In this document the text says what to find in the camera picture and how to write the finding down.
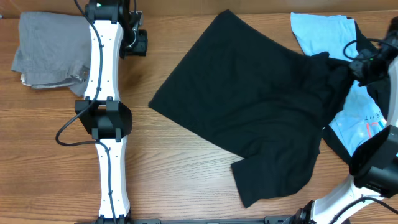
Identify black t-shirt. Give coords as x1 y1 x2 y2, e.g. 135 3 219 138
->
149 10 338 207

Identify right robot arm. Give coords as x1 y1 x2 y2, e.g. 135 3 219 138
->
264 17 397 223

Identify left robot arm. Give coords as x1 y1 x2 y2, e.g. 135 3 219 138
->
75 1 147 223

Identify light blue t-shirt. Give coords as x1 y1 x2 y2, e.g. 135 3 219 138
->
290 12 389 158

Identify folded grey shorts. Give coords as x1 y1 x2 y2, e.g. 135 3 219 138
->
11 12 91 96

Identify folded beige garment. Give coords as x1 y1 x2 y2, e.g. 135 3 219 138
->
20 73 32 87

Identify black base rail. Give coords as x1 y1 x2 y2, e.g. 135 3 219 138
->
79 215 294 224

